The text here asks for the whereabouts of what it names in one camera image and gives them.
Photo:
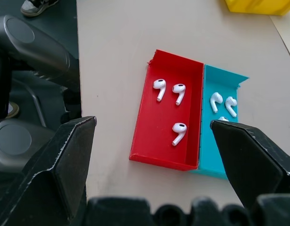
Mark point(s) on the red plastic tray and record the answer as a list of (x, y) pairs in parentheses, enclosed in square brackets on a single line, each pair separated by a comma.
[(165, 113)]

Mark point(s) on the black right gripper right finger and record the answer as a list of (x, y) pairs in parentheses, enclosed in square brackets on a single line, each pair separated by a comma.
[(251, 162)]

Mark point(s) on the grey sneaker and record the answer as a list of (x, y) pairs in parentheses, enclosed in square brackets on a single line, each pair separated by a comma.
[(36, 5)]

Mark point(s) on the yellow plastic box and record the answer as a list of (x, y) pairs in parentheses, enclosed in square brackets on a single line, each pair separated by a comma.
[(260, 5)]

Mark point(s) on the blue plastic tray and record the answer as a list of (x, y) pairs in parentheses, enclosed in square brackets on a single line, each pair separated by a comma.
[(210, 131)]

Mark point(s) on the dark grey robot leg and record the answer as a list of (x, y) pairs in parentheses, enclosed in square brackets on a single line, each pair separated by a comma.
[(38, 49)]

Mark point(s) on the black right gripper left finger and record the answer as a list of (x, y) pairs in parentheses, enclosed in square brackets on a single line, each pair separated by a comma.
[(52, 164)]

